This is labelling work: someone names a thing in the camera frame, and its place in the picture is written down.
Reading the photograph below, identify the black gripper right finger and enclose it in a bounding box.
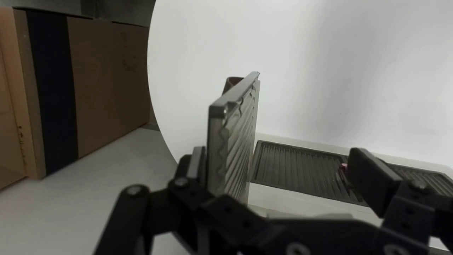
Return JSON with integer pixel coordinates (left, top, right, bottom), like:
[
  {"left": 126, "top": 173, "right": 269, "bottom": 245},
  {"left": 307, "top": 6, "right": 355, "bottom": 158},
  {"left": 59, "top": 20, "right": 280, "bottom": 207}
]
[{"left": 348, "top": 146, "right": 453, "bottom": 255}]

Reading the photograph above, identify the large cardboard box stack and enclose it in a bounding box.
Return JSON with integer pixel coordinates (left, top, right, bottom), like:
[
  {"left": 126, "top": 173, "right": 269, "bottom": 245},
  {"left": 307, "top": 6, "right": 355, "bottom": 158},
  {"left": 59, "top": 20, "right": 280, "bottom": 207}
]
[{"left": 0, "top": 6, "right": 153, "bottom": 190}]

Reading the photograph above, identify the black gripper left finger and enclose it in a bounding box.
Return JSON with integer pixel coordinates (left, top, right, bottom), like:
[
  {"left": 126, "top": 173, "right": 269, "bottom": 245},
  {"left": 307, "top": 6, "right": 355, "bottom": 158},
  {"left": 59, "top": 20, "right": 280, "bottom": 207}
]
[{"left": 93, "top": 146, "right": 223, "bottom": 255}]

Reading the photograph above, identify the white three-tier plastic cabinet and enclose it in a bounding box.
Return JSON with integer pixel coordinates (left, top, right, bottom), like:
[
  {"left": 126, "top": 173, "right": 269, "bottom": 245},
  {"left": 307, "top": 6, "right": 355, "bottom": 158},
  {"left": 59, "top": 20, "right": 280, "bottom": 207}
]
[{"left": 246, "top": 139, "right": 453, "bottom": 252}]

